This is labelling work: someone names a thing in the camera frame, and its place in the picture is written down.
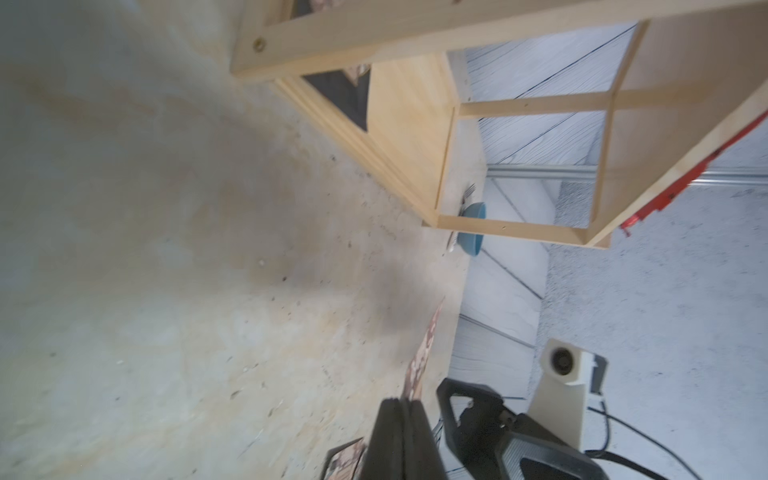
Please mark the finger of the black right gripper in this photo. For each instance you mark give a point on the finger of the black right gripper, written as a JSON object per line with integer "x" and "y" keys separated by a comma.
{"x": 471, "y": 435}

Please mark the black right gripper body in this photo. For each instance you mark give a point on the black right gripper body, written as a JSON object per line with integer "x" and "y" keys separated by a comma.
{"x": 520, "y": 448}

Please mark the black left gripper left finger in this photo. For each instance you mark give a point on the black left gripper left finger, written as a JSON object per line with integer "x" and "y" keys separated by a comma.
{"x": 389, "y": 450}

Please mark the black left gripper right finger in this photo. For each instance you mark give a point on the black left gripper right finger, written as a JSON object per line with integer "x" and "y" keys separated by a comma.
{"x": 423, "y": 457}

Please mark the black floral tea bag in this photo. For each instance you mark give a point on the black floral tea bag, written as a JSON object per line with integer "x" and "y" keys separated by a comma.
{"x": 412, "y": 388}
{"x": 347, "y": 90}
{"x": 343, "y": 462}

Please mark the red tea bag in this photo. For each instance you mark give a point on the red tea bag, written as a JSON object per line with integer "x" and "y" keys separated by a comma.
{"x": 662, "y": 200}

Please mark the wooden two-tier shelf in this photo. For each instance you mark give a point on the wooden two-tier shelf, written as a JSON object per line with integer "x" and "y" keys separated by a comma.
{"x": 694, "y": 74}

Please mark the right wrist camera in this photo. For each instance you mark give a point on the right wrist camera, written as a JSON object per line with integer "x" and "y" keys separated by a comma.
{"x": 570, "y": 376}

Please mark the white handled fork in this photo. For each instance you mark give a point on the white handled fork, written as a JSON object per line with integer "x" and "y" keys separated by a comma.
{"x": 466, "y": 198}

